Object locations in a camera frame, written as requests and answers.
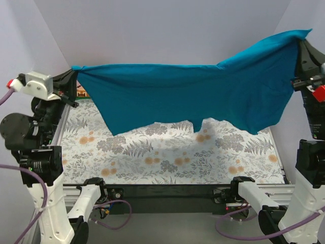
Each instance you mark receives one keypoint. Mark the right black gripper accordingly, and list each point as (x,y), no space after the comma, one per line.
(306,80)

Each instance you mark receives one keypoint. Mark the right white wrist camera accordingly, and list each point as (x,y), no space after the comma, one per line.
(315,85)

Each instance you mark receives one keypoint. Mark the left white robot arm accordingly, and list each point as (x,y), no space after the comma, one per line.
(30,141)

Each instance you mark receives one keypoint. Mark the floral table mat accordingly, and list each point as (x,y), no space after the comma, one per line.
(164,153)

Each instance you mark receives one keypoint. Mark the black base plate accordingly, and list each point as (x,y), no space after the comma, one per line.
(174,199)

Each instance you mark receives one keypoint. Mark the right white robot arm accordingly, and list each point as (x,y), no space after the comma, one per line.
(299,222)

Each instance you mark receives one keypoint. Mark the folded pink t shirt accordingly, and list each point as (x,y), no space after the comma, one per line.
(80,89)

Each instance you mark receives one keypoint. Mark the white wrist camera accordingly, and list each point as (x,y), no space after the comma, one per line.
(315,85)
(35,84)

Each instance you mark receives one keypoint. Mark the aluminium frame rail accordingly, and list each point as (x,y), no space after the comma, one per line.
(279,190)

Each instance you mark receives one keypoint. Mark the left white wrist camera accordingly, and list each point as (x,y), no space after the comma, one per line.
(35,84)

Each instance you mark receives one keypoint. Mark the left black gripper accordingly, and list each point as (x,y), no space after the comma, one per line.
(62,89)

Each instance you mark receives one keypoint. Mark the blue t shirt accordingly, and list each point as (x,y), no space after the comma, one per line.
(250,90)

